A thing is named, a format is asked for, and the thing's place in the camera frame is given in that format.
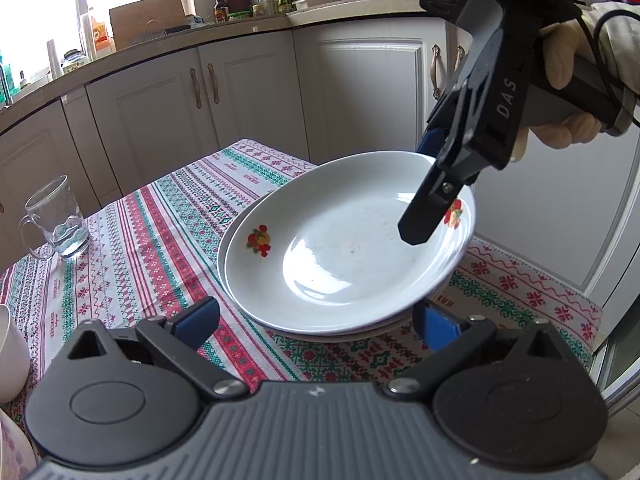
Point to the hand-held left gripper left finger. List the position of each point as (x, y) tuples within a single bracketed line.
[(195, 320)]

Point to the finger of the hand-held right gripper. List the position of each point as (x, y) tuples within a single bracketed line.
[(431, 144), (425, 215)]

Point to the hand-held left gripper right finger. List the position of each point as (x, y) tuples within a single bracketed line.
[(435, 325)]

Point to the deep white floral plate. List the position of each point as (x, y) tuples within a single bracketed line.
[(250, 307)]

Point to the white plate with central stain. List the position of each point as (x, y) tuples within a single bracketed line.
[(325, 260)]

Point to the white bowl with faint pattern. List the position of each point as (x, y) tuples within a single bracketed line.
[(15, 440)]

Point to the person's right hand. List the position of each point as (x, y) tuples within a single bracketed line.
[(555, 55)]

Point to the patterned striped tablecloth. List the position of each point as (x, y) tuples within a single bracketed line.
[(150, 260)]

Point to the clear glass mug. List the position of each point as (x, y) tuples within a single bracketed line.
[(65, 230)]

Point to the white tray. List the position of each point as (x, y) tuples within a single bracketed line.
[(320, 3)]

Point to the green lidded container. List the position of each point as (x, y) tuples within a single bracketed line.
[(240, 15)]

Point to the dark sauce bottle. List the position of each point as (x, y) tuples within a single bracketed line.
[(220, 10)]

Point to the kitchen countertop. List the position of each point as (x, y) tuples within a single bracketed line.
[(200, 35)]

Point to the glass jar with label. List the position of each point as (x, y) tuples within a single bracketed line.
[(74, 62)]

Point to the tall clear plastic bottle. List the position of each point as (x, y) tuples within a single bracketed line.
[(54, 60)]

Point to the orange labelled plastic bottle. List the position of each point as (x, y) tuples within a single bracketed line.
[(102, 32)]

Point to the cardboard box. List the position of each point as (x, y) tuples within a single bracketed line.
[(147, 15)]

